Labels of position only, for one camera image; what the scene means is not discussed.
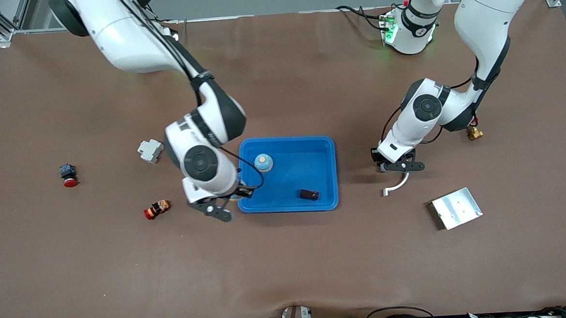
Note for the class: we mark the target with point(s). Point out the silver metal plate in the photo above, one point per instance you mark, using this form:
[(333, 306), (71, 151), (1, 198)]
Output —
[(457, 208)]

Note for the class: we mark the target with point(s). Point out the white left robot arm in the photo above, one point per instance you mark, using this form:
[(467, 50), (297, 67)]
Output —
[(488, 17)]

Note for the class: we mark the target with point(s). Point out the white circuit breaker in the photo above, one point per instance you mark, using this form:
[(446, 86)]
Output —
[(151, 151)]

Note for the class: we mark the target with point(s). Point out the white curved pipe clamp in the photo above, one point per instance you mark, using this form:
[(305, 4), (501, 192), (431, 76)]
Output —
[(397, 187)]

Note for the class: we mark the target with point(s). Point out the red mushroom push button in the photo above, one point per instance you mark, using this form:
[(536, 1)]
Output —
[(68, 172)]

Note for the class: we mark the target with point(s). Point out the brown table cover sheet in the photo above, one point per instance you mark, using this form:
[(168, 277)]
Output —
[(288, 265)]

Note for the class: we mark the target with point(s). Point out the blue plastic tray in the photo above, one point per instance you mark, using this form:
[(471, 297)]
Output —
[(294, 187)]

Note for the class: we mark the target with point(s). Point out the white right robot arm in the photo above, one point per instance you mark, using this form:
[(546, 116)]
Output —
[(126, 41)]

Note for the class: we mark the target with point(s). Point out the orange emergency stop button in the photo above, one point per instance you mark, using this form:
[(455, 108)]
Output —
[(157, 209)]

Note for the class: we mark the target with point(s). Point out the plain brown capacitor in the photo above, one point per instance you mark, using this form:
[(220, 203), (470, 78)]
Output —
[(309, 194)]

